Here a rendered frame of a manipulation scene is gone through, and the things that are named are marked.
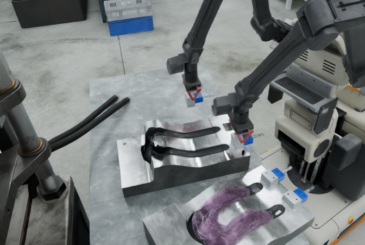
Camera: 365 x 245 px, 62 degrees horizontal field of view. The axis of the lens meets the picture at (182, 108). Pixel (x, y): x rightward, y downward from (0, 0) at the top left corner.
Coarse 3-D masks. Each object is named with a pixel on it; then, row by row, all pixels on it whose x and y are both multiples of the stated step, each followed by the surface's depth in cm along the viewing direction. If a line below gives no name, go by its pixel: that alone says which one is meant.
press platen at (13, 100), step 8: (16, 80) 92; (8, 88) 88; (16, 88) 89; (0, 96) 86; (8, 96) 87; (16, 96) 89; (24, 96) 92; (0, 104) 85; (8, 104) 87; (16, 104) 90; (0, 112) 85
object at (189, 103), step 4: (192, 92) 140; (200, 92) 142; (188, 96) 138; (192, 96) 138; (200, 96) 140; (204, 96) 141; (208, 96) 142; (188, 100) 138; (196, 100) 139; (200, 100) 140; (188, 104) 139; (192, 104) 140
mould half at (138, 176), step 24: (216, 120) 135; (120, 144) 130; (168, 144) 119; (192, 144) 125; (216, 144) 124; (120, 168) 119; (144, 168) 119; (168, 168) 112; (192, 168) 115; (216, 168) 118; (240, 168) 122; (144, 192) 116
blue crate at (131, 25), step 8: (144, 16) 409; (152, 16) 412; (112, 24) 405; (120, 24) 407; (128, 24) 410; (136, 24) 413; (144, 24) 416; (152, 24) 419; (112, 32) 410; (120, 32) 414; (128, 32) 416; (136, 32) 419
